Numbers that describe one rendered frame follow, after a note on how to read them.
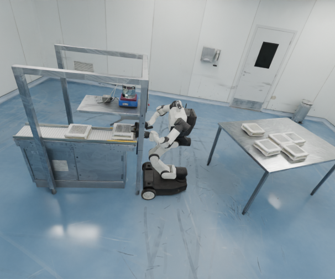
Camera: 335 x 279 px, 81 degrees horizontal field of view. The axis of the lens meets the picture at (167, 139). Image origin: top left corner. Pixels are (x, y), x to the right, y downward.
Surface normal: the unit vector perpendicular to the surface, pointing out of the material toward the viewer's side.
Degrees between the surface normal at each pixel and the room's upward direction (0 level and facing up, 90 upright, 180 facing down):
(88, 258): 0
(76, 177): 90
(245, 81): 90
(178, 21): 90
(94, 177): 90
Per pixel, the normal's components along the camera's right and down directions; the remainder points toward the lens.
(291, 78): -0.09, 0.56
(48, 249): 0.13, -0.81
